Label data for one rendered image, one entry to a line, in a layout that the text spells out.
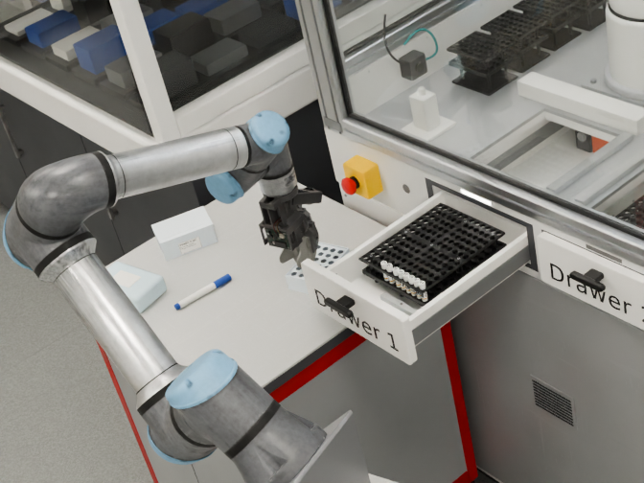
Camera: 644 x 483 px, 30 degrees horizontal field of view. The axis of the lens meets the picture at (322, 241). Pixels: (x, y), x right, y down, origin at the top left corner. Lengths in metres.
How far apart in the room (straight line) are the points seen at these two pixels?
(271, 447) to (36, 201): 0.54
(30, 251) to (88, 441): 1.52
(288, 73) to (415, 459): 0.99
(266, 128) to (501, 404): 0.95
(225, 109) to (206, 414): 1.20
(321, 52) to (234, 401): 0.94
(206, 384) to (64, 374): 1.94
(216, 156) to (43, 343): 1.96
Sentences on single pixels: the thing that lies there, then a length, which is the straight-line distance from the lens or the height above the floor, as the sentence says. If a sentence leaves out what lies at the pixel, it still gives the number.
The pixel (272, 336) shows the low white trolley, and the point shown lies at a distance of 2.42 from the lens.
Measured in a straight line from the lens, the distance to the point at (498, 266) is 2.28.
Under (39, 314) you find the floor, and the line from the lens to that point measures 4.08.
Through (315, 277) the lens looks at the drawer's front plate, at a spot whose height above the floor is 0.91.
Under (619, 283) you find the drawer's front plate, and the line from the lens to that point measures 2.17.
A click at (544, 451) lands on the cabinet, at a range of 2.73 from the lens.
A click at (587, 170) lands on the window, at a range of 2.12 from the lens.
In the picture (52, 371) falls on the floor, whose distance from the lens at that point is 3.82.
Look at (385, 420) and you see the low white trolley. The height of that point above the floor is 0.45.
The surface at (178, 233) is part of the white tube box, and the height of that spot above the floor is 0.81.
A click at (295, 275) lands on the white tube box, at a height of 0.80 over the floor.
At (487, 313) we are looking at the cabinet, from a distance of 2.57.
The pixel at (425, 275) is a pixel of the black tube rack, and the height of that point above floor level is 0.90.
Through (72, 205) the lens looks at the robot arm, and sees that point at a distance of 1.97.
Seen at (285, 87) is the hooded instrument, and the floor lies 0.88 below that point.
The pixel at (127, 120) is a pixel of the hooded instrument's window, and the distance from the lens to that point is 2.95.
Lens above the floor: 2.26
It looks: 35 degrees down
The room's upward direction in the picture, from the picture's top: 14 degrees counter-clockwise
